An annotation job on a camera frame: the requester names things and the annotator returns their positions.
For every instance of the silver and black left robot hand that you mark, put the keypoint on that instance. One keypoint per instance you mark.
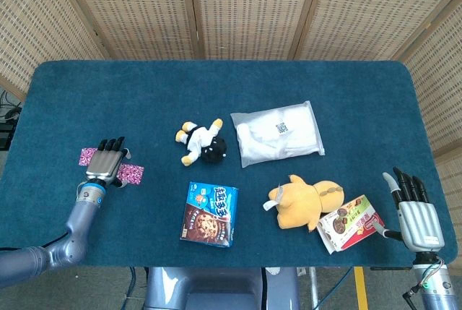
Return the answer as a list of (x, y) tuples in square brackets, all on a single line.
[(104, 163)]

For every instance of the silver and black right robot hand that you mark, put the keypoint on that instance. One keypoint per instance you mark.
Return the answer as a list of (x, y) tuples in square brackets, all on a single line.
[(420, 223)]

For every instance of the pink patterned square card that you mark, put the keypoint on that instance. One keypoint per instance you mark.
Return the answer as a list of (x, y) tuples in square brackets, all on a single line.
[(86, 156), (133, 173)]

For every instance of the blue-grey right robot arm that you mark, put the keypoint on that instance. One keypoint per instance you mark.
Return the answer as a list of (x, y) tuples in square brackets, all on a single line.
[(433, 288)]

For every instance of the red and white snack box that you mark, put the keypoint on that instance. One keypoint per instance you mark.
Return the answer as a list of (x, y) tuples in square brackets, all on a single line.
[(346, 227)]

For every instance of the black equipment box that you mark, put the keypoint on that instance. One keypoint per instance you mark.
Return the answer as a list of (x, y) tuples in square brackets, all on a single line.
[(5, 136)]

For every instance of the black-headed white-robed plush doll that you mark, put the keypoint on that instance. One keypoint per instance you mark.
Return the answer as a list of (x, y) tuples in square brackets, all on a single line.
[(213, 149)]

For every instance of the blue chocolate cookie box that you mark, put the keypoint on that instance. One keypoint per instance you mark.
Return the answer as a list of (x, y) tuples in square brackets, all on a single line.
[(207, 219)]

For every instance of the yellow plush animal toy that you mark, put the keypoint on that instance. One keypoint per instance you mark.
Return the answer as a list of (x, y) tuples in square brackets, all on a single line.
[(299, 205)]

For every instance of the metal table leg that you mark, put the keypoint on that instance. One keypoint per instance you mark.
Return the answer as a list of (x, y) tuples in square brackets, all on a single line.
[(314, 284)]

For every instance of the white clothing in plastic bag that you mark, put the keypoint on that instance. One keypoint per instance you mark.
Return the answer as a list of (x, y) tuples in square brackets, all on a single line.
[(278, 144)]

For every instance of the blue-grey robot torso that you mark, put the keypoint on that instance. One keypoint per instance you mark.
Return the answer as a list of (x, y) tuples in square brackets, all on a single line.
[(216, 288)]

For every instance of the woven wooden folding screen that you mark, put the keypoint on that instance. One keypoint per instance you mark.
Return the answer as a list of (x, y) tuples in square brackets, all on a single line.
[(252, 6)]

